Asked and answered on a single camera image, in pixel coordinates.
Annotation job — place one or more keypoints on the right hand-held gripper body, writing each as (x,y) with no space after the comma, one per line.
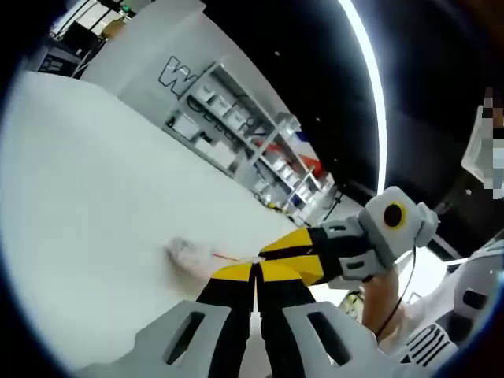
(393,236)

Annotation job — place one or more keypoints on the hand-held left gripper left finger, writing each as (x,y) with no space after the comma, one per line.
(189,338)

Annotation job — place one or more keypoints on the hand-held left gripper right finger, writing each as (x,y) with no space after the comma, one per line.
(315,342)

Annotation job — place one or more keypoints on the clear resealable bag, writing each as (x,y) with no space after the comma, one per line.
(193,256)

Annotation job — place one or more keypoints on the person's right hand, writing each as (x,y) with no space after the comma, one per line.
(380,295)

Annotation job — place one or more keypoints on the yellow black tools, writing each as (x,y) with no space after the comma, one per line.
(275,205)

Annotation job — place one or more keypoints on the white vented chest device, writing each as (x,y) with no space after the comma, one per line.
(456,299)

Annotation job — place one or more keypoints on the red blue white box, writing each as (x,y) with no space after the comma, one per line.
(299,149)

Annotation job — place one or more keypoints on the grey metal shelf rack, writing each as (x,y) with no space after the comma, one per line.
(252,134)

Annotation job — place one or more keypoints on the row of white storage bins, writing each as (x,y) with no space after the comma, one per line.
(236,118)

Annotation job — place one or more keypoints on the long ceiling light strip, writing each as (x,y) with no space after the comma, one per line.
(374,78)

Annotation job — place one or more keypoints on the black cabinet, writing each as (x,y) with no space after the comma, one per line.
(59,61)

